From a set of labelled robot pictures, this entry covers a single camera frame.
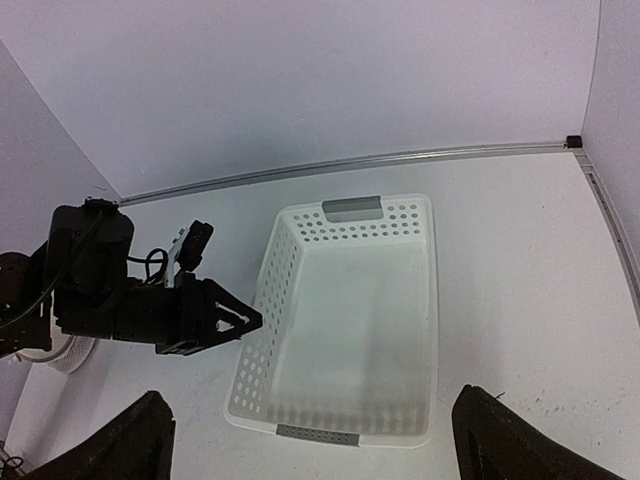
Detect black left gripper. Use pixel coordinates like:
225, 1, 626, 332
44, 200, 262, 355

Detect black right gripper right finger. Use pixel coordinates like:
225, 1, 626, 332
452, 385, 618, 479

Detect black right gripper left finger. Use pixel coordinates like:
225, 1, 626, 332
25, 390, 176, 479

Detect white perforated plastic basket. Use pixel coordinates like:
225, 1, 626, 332
225, 194, 438, 448

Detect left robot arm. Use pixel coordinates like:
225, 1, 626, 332
1, 198, 263, 356

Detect aluminium table rail frame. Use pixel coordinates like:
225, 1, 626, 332
0, 134, 640, 471

